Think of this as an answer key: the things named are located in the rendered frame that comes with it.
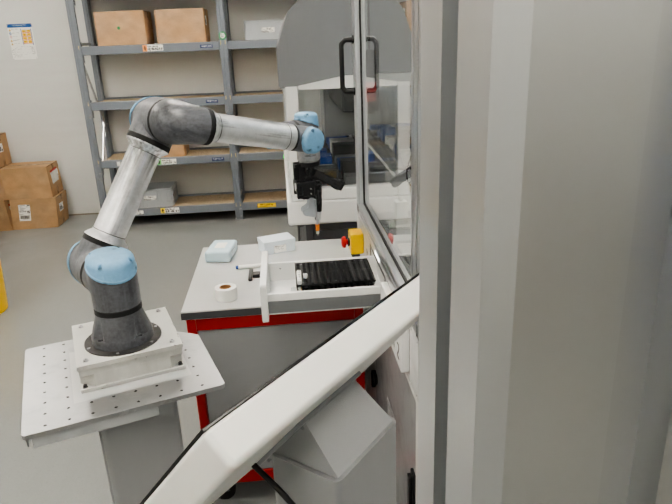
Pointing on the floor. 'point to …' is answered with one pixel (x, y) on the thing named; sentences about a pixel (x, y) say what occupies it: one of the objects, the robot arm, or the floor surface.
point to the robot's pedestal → (137, 440)
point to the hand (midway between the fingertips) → (318, 219)
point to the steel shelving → (216, 202)
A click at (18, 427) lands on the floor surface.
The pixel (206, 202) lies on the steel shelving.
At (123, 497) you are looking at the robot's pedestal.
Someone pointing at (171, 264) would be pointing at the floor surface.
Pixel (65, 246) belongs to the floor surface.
